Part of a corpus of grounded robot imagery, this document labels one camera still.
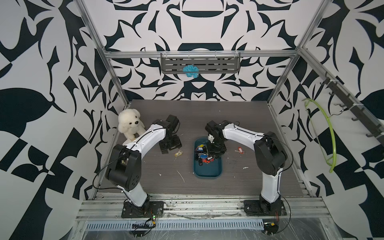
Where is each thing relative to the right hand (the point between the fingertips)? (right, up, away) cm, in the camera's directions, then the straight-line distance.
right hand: (211, 153), depth 90 cm
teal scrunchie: (-12, +51, +1) cm, 52 cm away
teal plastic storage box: (+1, -8, -4) cm, 9 cm away
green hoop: (+49, +1, -23) cm, 55 cm away
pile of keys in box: (-5, -2, +2) cm, 6 cm away
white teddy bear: (-47, +17, -3) cm, 50 cm away
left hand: (-21, +5, -2) cm, 22 cm away
